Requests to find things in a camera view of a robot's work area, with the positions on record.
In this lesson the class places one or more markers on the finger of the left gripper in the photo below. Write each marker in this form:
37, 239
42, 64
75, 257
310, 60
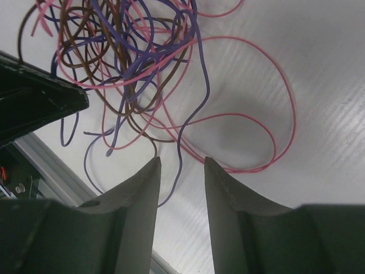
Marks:
31, 98

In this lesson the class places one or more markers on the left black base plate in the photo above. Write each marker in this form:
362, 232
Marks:
19, 178

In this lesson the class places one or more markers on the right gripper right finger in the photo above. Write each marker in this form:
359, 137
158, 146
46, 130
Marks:
228, 201

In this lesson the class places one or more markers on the aluminium mounting rail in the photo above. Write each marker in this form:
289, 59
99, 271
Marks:
66, 239

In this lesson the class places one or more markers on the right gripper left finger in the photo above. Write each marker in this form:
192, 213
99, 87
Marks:
133, 204

